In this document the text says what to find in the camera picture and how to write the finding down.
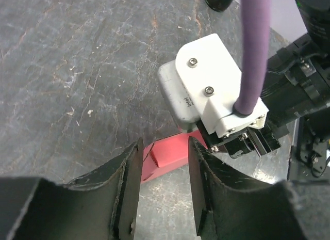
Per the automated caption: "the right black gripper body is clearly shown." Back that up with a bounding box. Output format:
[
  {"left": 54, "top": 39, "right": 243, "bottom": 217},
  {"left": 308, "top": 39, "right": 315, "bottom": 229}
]
[{"left": 197, "top": 121, "right": 281, "bottom": 159}]

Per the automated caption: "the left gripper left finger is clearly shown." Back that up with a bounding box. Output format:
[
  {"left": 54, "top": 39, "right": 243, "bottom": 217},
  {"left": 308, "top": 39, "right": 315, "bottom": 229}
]
[{"left": 1, "top": 139, "right": 143, "bottom": 239}]

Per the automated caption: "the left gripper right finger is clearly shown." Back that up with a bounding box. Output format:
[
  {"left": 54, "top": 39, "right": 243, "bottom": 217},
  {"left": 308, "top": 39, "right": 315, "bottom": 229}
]
[{"left": 187, "top": 135, "right": 330, "bottom": 240}]

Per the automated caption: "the pink paper box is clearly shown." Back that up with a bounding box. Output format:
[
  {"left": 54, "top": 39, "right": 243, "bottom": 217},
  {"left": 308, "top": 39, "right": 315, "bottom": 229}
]
[{"left": 141, "top": 131, "right": 206, "bottom": 184}]

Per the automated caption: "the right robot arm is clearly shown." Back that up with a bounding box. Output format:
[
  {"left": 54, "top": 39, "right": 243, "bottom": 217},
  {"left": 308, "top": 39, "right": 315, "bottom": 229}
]
[{"left": 197, "top": 0, "right": 329, "bottom": 180}]

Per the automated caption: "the cola glass bottle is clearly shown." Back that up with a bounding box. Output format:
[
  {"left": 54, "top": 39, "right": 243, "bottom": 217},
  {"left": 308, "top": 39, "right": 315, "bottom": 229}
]
[{"left": 205, "top": 0, "right": 233, "bottom": 12}]

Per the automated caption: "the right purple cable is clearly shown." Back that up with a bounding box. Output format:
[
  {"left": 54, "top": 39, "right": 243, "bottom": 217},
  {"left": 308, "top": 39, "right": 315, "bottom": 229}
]
[{"left": 233, "top": 0, "right": 273, "bottom": 117}]

